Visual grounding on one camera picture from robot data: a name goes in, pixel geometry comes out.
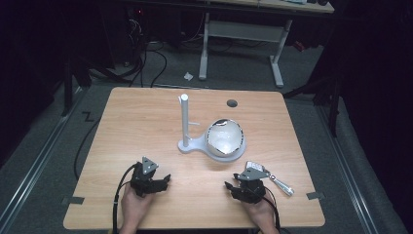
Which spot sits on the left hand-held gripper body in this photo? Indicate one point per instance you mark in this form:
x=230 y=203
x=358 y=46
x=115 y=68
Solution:
x=145 y=177

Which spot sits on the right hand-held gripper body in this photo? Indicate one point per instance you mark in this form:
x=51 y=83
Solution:
x=251 y=187

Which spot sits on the person's right hand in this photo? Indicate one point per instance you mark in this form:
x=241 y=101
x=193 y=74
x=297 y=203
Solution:
x=258 y=213

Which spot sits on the person's left hand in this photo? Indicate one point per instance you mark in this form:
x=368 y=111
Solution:
x=133 y=204

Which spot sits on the silver metal bowl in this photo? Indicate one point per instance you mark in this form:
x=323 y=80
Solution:
x=224 y=138

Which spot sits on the white stand with pole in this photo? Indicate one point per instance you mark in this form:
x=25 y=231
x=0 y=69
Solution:
x=185 y=123

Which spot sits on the grey tape strip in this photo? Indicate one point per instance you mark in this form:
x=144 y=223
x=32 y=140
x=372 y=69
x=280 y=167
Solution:
x=73 y=200
x=315 y=195

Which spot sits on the round black table grommet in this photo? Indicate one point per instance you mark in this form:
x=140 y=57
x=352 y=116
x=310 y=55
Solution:
x=232 y=103

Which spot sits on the crumpled white paper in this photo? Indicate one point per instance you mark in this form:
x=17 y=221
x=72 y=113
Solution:
x=188 y=76

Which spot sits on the black metal stand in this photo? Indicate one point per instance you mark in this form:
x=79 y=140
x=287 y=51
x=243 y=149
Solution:
x=68 y=87
x=332 y=104

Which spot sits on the small red object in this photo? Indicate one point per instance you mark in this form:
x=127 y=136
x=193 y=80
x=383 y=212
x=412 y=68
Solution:
x=299 y=46

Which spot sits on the white-framed background desk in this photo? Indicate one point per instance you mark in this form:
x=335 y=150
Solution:
x=242 y=31

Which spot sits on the metal floor rail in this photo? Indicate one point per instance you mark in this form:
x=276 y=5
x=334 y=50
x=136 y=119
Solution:
x=349 y=172
x=35 y=165

